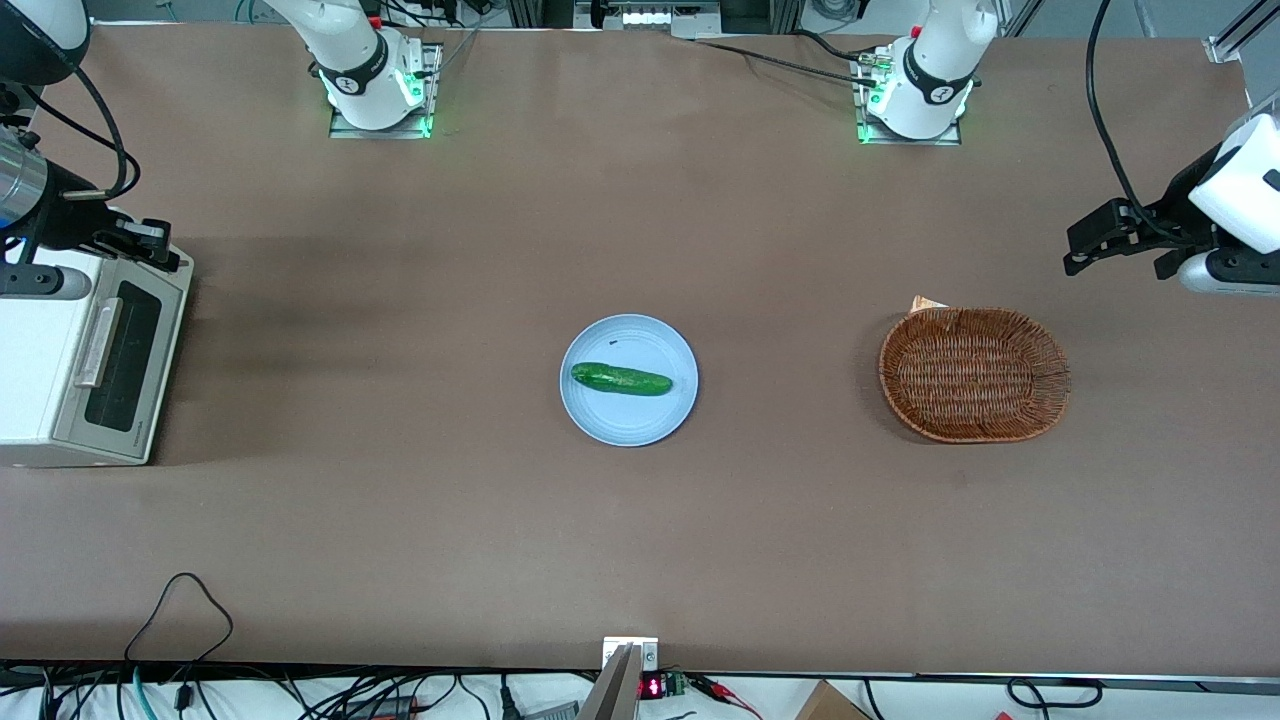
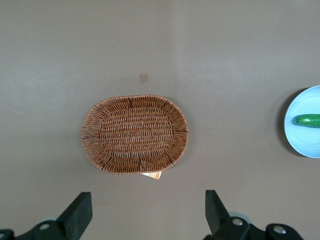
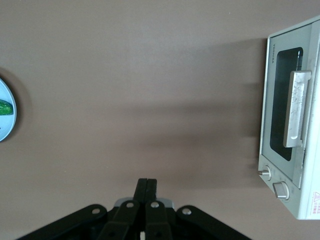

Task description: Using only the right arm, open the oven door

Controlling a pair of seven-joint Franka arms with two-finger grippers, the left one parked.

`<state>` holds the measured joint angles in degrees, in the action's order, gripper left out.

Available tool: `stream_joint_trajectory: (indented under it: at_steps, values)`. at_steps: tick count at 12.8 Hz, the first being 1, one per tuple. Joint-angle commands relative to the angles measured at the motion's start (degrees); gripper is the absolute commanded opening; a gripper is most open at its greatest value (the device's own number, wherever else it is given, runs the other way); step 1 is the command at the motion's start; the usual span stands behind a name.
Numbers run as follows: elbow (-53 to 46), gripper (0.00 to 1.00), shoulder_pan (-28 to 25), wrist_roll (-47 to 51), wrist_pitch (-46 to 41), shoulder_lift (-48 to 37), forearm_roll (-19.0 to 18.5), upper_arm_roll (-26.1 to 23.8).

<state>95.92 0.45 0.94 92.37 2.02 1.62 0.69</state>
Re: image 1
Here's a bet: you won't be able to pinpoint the brown oval wicker basket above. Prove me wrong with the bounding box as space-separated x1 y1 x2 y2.
879 306 1072 444

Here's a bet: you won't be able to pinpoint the green cucumber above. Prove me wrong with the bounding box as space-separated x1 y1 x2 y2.
571 362 674 397

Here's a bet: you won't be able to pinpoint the black looped cable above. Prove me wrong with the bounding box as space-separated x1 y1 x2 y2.
125 572 235 666

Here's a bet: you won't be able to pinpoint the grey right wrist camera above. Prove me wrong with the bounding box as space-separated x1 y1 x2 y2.
0 264 93 302

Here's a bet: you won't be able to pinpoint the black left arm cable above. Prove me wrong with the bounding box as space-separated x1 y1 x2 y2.
1085 0 1191 246

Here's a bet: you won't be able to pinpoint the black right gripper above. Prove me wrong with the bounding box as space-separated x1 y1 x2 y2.
10 165 184 274

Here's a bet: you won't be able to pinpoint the brown cardboard box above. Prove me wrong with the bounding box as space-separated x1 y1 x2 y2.
795 680 873 720

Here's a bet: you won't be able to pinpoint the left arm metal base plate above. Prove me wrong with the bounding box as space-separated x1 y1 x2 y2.
852 50 963 147

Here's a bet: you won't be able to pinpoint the oven door with silver handle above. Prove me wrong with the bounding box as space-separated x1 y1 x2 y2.
52 252 194 467

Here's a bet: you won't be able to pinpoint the red black alligator clips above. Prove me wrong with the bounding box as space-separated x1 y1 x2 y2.
688 674 763 720

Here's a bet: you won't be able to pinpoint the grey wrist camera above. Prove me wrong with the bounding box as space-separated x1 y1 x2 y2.
1177 250 1280 297
0 264 93 302

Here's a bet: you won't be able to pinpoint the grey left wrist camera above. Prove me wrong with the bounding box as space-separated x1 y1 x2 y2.
1177 250 1280 297

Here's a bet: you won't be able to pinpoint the black coiled cable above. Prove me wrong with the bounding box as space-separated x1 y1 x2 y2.
1005 677 1103 710

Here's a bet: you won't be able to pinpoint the black cable to arm base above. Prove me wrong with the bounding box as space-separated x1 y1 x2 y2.
694 38 883 87

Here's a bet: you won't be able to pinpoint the light blue round plate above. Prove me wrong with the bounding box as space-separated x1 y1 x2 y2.
559 314 699 447

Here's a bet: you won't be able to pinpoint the white toaster oven body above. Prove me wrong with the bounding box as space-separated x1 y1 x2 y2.
0 207 193 469

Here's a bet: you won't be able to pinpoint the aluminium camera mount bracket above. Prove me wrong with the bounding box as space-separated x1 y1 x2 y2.
580 637 660 720

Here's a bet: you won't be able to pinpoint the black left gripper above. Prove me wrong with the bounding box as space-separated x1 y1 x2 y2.
1063 145 1227 282

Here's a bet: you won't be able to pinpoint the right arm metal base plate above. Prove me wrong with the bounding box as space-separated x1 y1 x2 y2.
329 42 443 140

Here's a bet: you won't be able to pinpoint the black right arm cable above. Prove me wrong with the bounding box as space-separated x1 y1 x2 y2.
20 60 132 203

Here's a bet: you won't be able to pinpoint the aluminium frame profile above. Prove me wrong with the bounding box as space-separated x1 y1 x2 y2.
1204 0 1280 64

